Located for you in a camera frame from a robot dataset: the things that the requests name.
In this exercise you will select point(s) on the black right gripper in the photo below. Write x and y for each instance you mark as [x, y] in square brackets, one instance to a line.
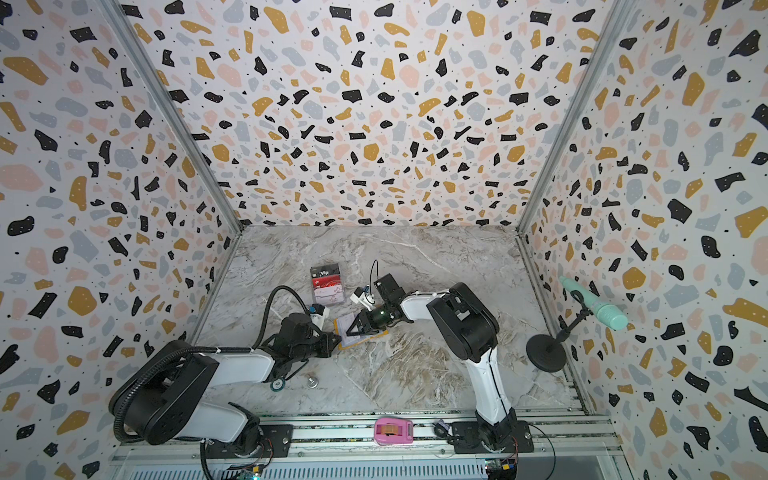
[365, 321]

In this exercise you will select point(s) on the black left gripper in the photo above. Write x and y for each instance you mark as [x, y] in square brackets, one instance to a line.
[328, 344]

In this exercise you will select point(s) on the yellow leather card holder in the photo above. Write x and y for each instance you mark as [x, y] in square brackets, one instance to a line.
[364, 338]

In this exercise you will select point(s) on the black VIP card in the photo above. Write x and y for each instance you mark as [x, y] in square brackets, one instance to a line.
[324, 271]

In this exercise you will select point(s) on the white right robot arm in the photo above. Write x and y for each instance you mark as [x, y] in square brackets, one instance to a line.
[467, 326]

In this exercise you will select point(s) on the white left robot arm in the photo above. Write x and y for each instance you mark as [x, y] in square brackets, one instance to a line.
[166, 399]

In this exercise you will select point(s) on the clear acrylic card stand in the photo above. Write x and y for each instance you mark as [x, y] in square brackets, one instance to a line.
[327, 284]

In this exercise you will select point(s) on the teal round token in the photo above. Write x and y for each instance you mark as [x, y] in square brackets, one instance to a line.
[277, 385]

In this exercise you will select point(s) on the pink tape measure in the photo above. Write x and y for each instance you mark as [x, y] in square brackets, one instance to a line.
[393, 431]

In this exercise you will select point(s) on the mint green microphone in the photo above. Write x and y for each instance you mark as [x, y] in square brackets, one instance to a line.
[605, 312]

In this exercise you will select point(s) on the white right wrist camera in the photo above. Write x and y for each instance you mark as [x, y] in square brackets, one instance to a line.
[363, 297]

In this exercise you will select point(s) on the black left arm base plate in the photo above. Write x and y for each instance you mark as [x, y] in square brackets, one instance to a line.
[257, 442]

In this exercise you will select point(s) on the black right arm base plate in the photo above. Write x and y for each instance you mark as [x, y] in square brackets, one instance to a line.
[478, 437]

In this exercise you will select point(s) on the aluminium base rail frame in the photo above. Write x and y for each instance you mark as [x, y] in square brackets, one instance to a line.
[558, 445]

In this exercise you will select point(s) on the aluminium corner post left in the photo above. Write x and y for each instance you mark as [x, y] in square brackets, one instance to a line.
[114, 14]

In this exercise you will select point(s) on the aluminium corner post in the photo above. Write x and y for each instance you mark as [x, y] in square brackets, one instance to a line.
[615, 22]
[114, 14]

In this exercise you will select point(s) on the aluminium corner post right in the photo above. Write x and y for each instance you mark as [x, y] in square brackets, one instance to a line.
[615, 22]

